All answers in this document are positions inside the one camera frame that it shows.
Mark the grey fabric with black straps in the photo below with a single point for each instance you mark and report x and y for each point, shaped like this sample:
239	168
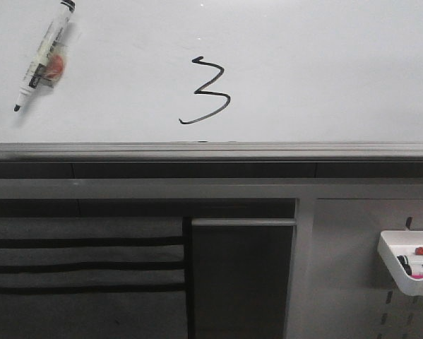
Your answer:
95	278

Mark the white plastic tray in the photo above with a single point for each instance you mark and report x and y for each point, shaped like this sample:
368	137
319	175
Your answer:
398	243

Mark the grey pegboard panel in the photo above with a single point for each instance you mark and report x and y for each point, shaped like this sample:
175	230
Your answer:
339	285

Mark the white black whiteboard marker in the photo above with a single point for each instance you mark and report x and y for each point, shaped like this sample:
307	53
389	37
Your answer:
40	62

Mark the white whiteboard with aluminium frame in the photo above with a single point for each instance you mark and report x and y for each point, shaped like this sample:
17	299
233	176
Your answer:
217	88

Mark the dark grey cabinet panel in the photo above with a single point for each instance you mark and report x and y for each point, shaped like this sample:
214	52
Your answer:
241	275

